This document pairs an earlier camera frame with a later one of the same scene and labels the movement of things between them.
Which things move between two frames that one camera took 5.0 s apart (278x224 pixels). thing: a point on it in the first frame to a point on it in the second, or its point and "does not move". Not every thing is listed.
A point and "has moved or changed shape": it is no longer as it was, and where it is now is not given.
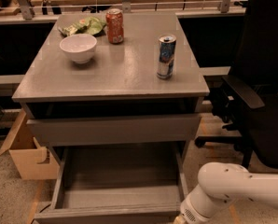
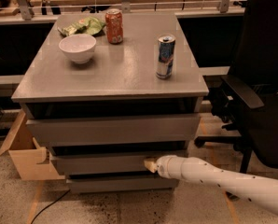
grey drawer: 117,183 has moved or changed shape
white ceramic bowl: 79,48 does not move
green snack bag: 88,25 does not move
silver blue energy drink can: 166,55 does not move
